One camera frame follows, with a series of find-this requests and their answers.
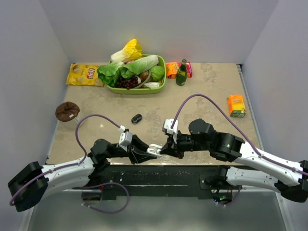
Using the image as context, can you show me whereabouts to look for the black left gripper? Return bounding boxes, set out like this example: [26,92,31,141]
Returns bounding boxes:
[107,134,157,165]

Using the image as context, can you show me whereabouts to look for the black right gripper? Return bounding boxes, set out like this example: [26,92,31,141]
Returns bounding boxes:
[160,128,210,159]

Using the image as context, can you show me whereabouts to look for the white earbud charging case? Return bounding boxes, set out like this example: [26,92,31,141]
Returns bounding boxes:
[147,144,162,158]

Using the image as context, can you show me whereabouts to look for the black earbud charging case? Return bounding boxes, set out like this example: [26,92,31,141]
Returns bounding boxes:
[131,114,142,124]

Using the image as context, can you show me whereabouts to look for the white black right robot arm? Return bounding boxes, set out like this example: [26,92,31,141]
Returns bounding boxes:
[156,119,308,203]

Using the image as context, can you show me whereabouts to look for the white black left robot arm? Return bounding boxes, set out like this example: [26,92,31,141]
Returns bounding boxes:
[8,135,162,212]

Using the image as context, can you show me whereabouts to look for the green plastic basket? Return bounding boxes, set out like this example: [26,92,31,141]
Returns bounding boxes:
[107,55,167,95]

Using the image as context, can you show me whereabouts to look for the dark red grapes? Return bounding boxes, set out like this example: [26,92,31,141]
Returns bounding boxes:
[115,77,141,90]

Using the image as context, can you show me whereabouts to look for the green glass bottle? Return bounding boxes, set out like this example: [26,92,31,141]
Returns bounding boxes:
[176,59,187,86]

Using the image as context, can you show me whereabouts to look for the brown onion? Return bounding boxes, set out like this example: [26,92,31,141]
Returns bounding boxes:
[140,71,153,82]

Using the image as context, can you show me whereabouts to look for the round green cabbage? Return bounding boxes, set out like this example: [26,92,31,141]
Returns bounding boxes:
[150,65,165,82]

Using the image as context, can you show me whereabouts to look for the orange juice carton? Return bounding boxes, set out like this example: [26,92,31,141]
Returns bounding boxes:
[227,95,246,118]

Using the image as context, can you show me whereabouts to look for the brown topped beige cup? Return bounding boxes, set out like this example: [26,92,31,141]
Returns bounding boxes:
[55,102,85,129]

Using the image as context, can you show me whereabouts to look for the orange pink snack box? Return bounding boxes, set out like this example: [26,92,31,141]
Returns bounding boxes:
[166,62,193,79]

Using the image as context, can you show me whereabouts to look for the green lettuce leaf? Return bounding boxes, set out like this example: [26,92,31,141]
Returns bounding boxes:
[97,61,124,87]

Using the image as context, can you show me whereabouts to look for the pale romaine lettuce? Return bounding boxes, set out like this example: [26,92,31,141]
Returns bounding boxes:
[120,55,159,78]

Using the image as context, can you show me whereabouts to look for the yellow Lays chips bag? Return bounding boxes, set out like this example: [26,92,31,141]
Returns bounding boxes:
[66,64,104,87]

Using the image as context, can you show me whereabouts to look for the yellow napa cabbage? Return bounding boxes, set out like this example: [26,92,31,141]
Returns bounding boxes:
[111,38,142,63]

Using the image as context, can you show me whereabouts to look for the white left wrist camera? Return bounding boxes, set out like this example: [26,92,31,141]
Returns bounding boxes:
[118,126,133,151]

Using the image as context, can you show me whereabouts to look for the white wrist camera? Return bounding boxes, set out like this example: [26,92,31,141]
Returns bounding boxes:
[118,126,133,151]
[162,119,179,143]

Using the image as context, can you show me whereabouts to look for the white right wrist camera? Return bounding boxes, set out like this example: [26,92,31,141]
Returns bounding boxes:
[162,119,179,143]

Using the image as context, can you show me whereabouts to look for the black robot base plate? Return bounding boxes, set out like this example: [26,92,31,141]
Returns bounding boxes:
[86,165,237,200]

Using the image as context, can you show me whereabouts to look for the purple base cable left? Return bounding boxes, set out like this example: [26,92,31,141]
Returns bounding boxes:
[81,181,130,214]

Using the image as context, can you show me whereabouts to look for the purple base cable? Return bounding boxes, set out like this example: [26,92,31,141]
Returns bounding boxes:
[81,181,130,214]
[216,188,243,207]

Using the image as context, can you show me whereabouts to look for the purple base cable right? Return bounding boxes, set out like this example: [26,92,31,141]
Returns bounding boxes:
[216,188,243,207]

